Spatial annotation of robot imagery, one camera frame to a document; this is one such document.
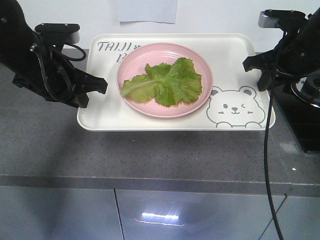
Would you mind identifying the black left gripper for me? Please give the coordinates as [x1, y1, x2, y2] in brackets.
[12, 34, 108, 108]

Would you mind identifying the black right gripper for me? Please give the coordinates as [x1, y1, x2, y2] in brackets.
[242, 17, 320, 92]

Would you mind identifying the cream bear serving tray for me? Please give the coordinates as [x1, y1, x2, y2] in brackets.
[77, 33, 276, 132]

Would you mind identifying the pink round plate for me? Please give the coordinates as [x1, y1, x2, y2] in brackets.
[116, 43, 214, 119]

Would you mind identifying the green lettuce leaf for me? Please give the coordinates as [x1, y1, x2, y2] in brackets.
[120, 57, 203, 108]

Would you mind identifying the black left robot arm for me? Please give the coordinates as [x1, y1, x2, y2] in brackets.
[0, 0, 108, 108]

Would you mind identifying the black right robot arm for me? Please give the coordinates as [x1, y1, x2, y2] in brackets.
[242, 9, 320, 92]

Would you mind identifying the black gas stove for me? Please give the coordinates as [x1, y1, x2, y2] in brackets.
[274, 73, 320, 154]

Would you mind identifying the grey left cabinet door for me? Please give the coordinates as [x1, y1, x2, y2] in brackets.
[0, 186, 123, 240]

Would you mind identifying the grey cabinet door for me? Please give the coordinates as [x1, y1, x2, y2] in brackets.
[0, 186, 123, 240]
[115, 190, 273, 240]

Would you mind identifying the grey middle cabinet door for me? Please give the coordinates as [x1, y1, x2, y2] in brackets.
[115, 190, 273, 240]

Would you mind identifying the black left camera cable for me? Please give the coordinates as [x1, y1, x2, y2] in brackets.
[34, 42, 87, 101]

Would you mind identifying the black camera cable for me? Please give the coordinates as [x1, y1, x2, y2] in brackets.
[263, 27, 287, 240]
[34, 42, 87, 101]

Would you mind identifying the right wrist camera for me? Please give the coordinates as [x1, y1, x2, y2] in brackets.
[258, 9, 307, 33]

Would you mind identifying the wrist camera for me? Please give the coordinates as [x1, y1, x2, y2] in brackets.
[34, 23, 80, 50]
[258, 9, 307, 33]

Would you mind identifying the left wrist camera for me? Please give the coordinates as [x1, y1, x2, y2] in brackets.
[34, 23, 80, 50]

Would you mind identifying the white paper on wall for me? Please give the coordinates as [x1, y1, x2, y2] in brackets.
[115, 0, 178, 24]

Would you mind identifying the black right camera cable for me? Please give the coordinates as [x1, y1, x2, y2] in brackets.
[263, 27, 287, 240]

